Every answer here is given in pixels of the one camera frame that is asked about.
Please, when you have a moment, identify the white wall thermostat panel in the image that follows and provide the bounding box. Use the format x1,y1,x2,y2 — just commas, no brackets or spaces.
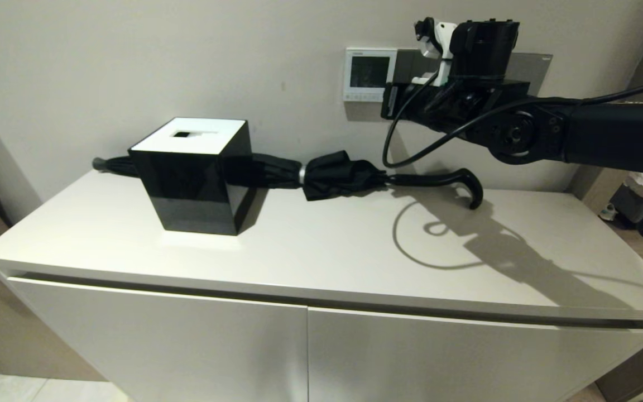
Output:
344,47,398,103

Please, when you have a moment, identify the black folded umbrella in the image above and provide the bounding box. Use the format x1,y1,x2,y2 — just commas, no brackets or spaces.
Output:
92,150,484,210

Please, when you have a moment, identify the white sideboard cabinet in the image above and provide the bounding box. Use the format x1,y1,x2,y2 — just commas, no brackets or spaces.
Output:
0,167,643,402

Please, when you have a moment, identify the black tissue box white top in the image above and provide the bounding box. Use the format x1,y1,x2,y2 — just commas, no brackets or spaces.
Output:
128,117,257,236

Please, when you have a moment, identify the white cabinet door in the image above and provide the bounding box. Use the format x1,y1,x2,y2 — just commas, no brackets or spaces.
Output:
6,276,309,402
307,306,643,402

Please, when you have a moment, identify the grey triple rocker switch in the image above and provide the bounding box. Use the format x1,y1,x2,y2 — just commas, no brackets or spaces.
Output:
397,49,444,84

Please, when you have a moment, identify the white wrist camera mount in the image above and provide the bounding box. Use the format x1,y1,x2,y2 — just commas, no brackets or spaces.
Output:
414,17,457,88

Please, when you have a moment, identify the black smooth cable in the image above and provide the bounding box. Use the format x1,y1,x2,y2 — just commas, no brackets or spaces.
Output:
382,75,643,169

